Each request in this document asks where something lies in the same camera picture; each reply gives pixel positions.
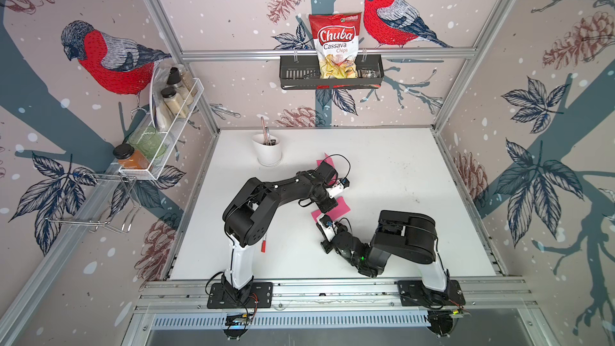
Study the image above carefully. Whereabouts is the pink square paper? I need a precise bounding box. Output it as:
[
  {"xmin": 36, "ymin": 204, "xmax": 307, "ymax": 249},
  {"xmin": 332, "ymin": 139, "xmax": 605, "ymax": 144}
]
[
  {"xmin": 311, "ymin": 197, "xmax": 351, "ymax": 222},
  {"xmin": 316, "ymin": 153, "xmax": 338, "ymax": 186}
]

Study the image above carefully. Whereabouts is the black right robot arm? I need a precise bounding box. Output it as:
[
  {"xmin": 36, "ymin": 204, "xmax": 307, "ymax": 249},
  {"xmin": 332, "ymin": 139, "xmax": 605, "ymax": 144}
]
[{"xmin": 316, "ymin": 210, "xmax": 450, "ymax": 307}]

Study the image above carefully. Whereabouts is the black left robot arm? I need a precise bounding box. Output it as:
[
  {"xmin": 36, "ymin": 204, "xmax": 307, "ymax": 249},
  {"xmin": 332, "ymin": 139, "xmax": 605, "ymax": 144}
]
[{"xmin": 222, "ymin": 161, "xmax": 350, "ymax": 304}]

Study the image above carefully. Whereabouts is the white cup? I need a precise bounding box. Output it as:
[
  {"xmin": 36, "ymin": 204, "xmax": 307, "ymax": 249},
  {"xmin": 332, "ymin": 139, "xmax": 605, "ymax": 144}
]
[{"xmin": 251, "ymin": 133, "xmax": 283, "ymax": 167}]

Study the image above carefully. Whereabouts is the pink pen in cup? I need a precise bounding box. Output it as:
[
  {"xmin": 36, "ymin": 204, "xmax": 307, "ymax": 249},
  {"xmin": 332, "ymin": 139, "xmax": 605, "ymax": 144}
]
[{"xmin": 260, "ymin": 117, "xmax": 271, "ymax": 145}]

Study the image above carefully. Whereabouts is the Chuba cassava chips bag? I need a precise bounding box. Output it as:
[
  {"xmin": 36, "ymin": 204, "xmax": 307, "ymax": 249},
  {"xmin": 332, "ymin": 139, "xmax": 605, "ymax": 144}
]
[{"xmin": 308, "ymin": 12, "xmax": 361, "ymax": 80}]

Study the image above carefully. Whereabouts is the beige spice bottle black cap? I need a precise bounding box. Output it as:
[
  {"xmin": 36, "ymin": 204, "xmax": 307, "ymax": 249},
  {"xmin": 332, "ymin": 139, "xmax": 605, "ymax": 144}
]
[{"xmin": 161, "ymin": 87, "xmax": 189, "ymax": 119}]

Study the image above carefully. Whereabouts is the green glass jar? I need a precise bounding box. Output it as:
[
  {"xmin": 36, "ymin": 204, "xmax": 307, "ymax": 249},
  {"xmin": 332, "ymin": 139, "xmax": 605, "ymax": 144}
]
[{"xmin": 127, "ymin": 126, "xmax": 168, "ymax": 162}]

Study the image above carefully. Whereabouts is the orange spice jar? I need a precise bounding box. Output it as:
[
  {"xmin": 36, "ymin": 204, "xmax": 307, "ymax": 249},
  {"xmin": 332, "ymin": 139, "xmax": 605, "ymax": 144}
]
[{"xmin": 113, "ymin": 143, "xmax": 150, "ymax": 170}]

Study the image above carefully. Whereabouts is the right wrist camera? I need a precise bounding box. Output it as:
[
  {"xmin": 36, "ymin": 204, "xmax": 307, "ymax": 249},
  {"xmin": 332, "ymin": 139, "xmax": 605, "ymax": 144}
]
[{"xmin": 317, "ymin": 215, "xmax": 336, "ymax": 242}]

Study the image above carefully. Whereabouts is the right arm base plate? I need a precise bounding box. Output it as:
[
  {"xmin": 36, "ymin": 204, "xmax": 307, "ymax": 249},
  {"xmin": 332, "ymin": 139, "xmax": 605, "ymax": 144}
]
[{"xmin": 397, "ymin": 280, "xmax": 466, "ymax": 310}]

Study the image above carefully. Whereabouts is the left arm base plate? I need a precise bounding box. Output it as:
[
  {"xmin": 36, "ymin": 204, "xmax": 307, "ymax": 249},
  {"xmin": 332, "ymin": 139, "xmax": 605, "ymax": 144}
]
[{"xmin": 207, "ymin": 282, "xmax": 273, "ymax": 309}]

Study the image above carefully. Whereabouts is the black wire basket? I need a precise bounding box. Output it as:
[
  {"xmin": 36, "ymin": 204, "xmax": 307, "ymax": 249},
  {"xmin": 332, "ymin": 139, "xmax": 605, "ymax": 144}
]
[{"xmin": 280, "ymin": 55, "xmax": 384, "ymax": 90}]

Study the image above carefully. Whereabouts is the aluminium mounting rail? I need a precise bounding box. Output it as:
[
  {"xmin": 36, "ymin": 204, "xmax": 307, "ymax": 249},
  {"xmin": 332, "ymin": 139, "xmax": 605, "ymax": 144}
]
[{"xmin": 134, "ymin": 277, "xmax": 538, "ymax": 315}]

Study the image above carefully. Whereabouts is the white wire shelf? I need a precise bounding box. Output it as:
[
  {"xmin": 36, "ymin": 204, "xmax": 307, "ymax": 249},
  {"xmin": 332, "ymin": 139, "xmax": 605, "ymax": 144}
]
[{"xmin": 119, "ymin": 60, "xmax": 204, "ymax": 181}]

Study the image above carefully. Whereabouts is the chrome wire hook rack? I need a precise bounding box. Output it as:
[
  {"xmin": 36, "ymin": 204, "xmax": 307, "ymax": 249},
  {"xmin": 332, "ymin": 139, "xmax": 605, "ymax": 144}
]
[{"xmin": 45, "ymin": 174, "xmax": 142, "ymax": 234}]

